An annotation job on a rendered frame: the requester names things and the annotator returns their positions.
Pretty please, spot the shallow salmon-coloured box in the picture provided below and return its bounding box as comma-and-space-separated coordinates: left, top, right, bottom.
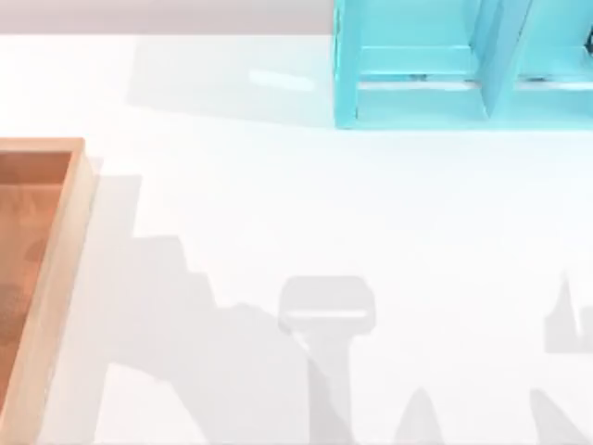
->
0, 136, 99, 445

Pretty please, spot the light blue rack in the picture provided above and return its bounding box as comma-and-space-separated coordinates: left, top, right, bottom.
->
332, 0, 593, 132

